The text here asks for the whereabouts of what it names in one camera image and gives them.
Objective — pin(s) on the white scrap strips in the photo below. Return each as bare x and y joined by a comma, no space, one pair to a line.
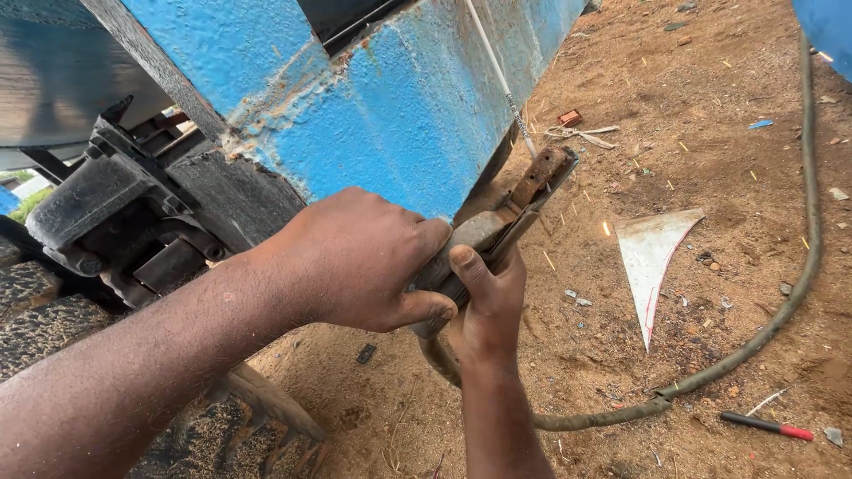
586,135

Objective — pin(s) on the black metal suspension bracket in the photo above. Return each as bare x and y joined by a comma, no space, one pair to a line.
100,206

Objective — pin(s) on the blue metal panel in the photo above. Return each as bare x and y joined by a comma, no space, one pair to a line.
829,30

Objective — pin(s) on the small red brick piece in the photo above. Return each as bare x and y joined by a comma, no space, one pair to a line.
570,118

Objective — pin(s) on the triangular metal sheet offcut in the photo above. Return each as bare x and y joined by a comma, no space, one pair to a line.
649,259

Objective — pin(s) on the rusty welding electrode holder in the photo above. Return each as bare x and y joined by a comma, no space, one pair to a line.
526,193

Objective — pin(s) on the person's left hand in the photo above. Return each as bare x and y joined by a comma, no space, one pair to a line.
353,259

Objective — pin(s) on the blue plastic scrap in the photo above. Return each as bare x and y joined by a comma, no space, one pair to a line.
760,124

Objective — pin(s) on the black truck tyre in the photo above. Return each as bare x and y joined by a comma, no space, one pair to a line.
40,319

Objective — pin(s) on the black and red marker pen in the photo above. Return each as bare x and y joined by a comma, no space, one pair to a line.
765,425

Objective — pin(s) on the thin white stick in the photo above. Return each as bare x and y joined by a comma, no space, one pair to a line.
765,402

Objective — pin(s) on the person's right hand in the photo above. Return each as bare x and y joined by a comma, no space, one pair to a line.
489,319

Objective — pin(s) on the small black flat piece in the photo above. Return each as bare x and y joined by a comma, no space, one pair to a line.
365,354

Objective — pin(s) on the worn wooden plank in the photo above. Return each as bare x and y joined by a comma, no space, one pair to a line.
279,402

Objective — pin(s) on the white welding rod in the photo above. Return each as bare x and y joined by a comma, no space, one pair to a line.
500,76

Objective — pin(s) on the blue truck body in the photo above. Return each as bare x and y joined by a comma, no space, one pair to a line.
399,100

